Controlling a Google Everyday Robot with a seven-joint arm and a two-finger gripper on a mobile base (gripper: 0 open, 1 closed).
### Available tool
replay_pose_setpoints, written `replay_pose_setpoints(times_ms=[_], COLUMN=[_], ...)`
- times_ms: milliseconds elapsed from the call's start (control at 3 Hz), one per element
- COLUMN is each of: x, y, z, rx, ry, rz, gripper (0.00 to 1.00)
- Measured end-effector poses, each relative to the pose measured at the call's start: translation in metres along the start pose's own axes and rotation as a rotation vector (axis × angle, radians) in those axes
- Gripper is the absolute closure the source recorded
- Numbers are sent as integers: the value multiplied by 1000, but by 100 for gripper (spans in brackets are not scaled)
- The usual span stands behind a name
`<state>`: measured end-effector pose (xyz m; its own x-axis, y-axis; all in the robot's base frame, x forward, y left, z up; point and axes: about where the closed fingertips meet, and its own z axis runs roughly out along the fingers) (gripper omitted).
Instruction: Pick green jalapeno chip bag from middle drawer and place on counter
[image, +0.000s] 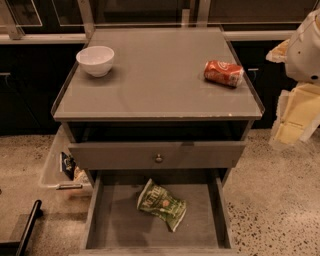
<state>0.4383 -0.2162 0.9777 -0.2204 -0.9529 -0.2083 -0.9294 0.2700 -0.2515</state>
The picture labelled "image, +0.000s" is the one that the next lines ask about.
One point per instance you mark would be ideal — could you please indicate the grey drawer cabinet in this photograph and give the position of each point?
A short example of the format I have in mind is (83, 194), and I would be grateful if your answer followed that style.
(156, 92)

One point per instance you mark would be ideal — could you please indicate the green jalapeno chip bag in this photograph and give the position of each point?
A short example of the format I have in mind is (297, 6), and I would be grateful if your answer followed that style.
(158, 201)

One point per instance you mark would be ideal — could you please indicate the dark blue snack bag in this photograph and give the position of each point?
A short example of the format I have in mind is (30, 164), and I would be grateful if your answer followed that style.
(67, 165)

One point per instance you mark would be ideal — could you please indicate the open middle drawer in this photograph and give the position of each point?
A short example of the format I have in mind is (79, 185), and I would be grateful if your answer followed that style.
(115, 227)

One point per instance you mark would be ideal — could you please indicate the black chair part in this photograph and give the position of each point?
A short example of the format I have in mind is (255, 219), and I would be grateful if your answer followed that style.
(18, 247)

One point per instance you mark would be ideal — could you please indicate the clear plastic storage bin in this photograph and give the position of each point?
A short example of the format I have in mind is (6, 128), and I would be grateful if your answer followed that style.
(52, 175)

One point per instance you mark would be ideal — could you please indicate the orange snack bag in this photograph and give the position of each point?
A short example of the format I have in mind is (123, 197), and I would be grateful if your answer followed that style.
(80, 176)

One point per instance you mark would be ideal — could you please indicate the top drawer with knob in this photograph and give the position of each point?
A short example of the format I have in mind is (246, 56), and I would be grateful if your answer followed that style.
(156, 155)

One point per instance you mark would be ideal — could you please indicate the metal railing frame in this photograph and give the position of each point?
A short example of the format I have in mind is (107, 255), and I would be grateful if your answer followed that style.
(20, 18)

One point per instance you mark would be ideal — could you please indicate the white ceramic bowl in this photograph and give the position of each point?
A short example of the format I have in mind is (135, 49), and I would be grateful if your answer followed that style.
(96, 61)

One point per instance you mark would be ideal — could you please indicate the red soda can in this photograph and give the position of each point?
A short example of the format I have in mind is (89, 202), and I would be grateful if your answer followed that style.
(224, 73)

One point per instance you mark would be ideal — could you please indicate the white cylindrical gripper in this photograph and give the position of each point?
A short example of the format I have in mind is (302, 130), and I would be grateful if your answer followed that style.
(305, 55)

